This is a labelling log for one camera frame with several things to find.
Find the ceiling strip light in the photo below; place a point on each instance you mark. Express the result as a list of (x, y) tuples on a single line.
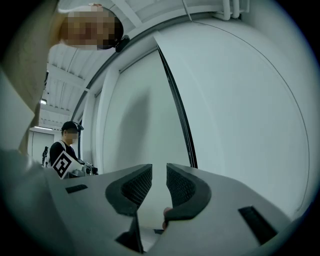
[(43, 128)]

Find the person's right hand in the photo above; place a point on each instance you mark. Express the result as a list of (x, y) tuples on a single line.
[(165, 212)]

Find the person's beige shirt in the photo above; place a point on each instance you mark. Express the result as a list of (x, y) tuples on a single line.
[(22, 75)]

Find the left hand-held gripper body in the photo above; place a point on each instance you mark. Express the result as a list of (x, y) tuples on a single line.
[(61, 163)]

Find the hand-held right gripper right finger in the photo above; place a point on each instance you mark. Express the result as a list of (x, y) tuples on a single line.
[(220, 212)]

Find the grey roller blind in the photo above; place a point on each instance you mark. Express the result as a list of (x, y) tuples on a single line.
[(145, 112)]

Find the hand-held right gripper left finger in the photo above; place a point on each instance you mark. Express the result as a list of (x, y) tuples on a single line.
[(95, 200)]

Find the person's head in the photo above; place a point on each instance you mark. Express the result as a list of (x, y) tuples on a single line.
[(87, 27)]

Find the black head camera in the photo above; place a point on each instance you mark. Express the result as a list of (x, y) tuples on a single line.
[(122, 43)]

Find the white ceiling pipes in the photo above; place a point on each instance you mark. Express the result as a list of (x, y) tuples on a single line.
[(235, 8)]

